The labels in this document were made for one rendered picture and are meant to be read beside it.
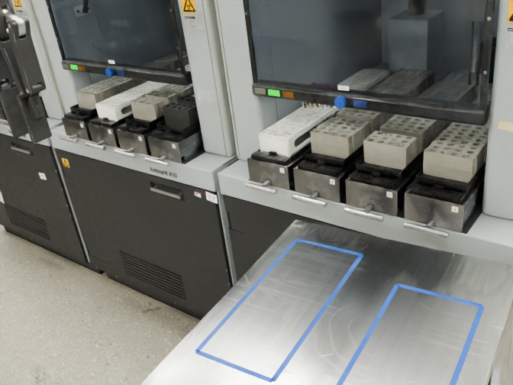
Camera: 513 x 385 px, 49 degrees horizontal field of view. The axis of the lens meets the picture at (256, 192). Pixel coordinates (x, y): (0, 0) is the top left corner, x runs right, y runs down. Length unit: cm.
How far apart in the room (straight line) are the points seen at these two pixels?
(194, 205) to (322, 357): 100
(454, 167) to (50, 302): 184
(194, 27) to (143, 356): 119
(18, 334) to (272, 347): 171
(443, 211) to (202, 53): 79
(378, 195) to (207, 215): 63
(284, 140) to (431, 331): 73
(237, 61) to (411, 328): 91
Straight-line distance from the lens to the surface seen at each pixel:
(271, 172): 150
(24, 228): 292
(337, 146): 144
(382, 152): 139
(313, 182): 143
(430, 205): 130
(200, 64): 166
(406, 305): 97
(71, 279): 270
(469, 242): 132
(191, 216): 183
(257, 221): 163
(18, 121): 90
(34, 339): 244
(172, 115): 180
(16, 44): 80
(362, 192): 137
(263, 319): 96
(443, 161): 133
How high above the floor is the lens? 145
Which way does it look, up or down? 28 degrees down
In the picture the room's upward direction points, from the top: 8 degrees counter-clockwise
